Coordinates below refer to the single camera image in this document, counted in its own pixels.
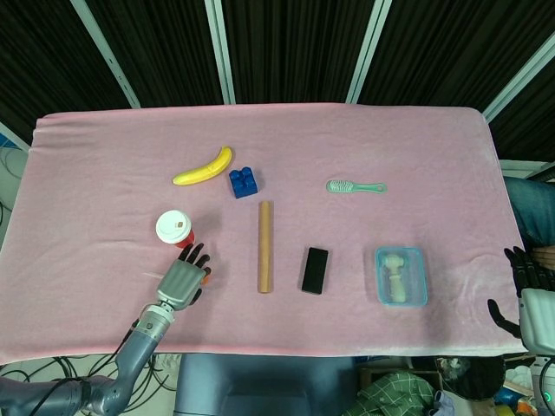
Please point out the left black grey robot hand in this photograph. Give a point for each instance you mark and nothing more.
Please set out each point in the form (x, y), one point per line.
(182, 279)

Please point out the right black grey robot hand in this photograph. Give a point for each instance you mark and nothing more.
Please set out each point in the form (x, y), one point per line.
(535, 299)

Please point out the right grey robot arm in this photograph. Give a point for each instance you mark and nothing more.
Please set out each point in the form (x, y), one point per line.
(545, 385)

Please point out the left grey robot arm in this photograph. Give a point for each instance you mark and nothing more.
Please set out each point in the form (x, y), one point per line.
(130, 359)

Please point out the red paper cup white lid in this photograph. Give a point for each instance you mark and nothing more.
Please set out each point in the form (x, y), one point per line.
(173, 227)

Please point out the wooden rolling pin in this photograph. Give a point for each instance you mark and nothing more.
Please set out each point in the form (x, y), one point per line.
(265, 247)

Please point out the person's blue jeans leg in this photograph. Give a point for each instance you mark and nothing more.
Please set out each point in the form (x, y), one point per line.
(531, 208)

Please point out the black bag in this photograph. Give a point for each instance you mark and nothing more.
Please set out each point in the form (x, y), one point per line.
(472, 377)

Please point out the yellow toy banana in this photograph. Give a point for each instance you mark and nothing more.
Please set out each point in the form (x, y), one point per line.
(204, 171)

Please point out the blue toy building block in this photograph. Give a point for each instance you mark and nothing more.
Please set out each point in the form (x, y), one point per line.
(244, 184)

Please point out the black whiteboard eraser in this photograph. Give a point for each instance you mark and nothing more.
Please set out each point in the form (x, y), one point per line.
(315, 271)

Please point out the dark grey robot torso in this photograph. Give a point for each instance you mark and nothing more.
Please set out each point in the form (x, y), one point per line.
(264, 385)

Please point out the clear container with blue rim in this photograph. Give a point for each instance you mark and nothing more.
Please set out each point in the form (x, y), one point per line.
(401, 277)

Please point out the cream toy inside container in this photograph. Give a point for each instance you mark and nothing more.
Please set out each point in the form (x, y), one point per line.
(395, 277)

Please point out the green plaid cloth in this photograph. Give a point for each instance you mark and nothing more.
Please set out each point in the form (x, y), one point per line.
(394, 396)

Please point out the pink tablecloth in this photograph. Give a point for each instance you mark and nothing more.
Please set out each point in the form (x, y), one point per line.
(303, 143)

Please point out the mint green brush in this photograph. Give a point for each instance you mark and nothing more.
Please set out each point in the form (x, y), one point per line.
(347, 186)

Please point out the white frame post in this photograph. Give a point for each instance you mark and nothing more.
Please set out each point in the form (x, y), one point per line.
(368, 52)
(520, 78)
(108, 52)
(221, 52)

